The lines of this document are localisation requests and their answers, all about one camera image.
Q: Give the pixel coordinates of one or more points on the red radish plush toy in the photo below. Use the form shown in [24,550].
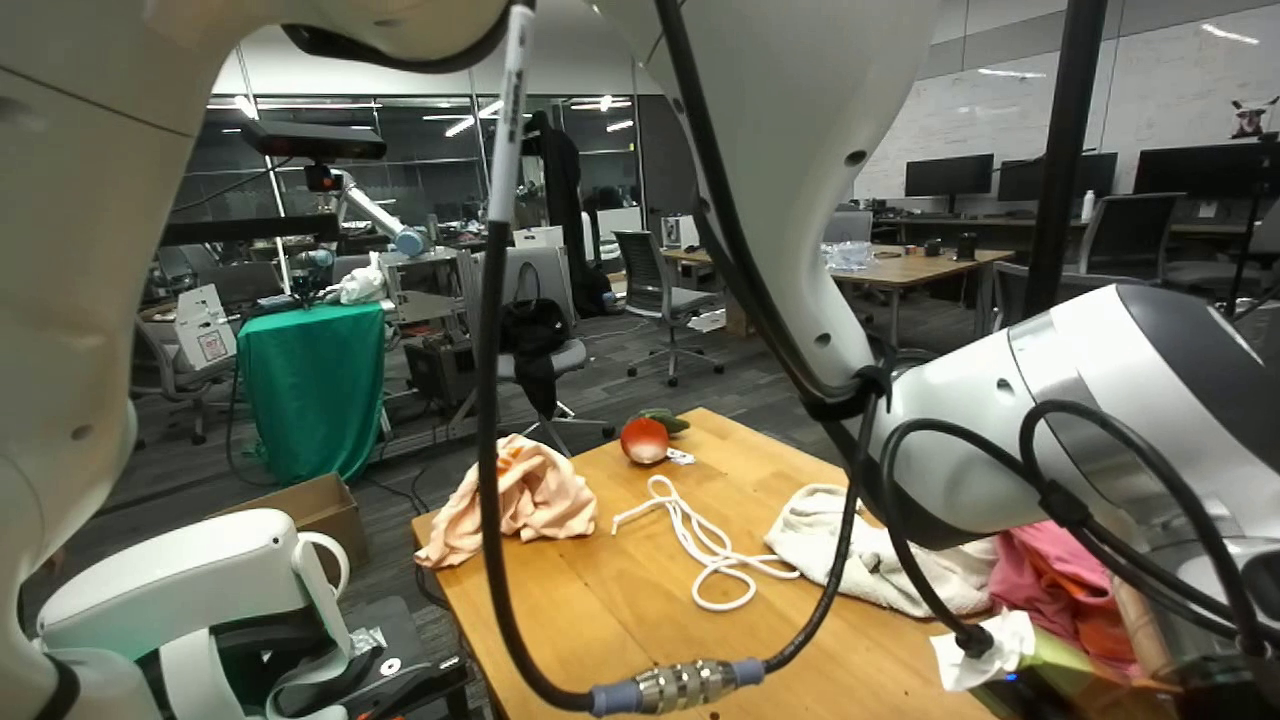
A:
[647,436]

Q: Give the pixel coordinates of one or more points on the peach shirt with orange print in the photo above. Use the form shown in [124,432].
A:
[525,496]

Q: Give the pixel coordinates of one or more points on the white cloth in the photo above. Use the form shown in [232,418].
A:
[873,563]

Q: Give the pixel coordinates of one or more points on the pink cloth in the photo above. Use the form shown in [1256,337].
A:
[1054,575]

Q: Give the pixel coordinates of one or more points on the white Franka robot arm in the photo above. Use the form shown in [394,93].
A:
[800,133]

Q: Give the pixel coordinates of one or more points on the black office chair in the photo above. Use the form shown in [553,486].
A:
[666,301]

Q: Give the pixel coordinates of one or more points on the grey office chair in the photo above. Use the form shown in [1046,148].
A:
[565,352]

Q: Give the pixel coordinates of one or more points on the black handbag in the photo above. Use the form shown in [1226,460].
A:
[534,335]

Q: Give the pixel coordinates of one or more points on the wooden office desk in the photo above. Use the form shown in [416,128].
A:
[920,264]

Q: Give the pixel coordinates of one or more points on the small brown cardboard box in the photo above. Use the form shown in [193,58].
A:
[313,504]

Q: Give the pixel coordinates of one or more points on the black computer monitor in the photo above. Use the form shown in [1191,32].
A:
[946,174]
[1200,168]
[1023,178]

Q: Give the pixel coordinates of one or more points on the white paper sign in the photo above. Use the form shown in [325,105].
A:
[201,325]

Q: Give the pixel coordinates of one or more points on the black vertical pole stand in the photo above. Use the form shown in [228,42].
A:
[1064,133]

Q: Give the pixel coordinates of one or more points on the grey mesh chair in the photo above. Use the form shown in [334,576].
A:
[1134,235]

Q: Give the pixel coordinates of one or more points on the black tripod stand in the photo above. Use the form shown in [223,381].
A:
[1245,225]

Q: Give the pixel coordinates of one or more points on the black stereo camera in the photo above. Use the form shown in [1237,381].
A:
[313,142]

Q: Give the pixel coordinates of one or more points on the black camera boom bar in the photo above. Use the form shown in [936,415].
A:
[253,225]

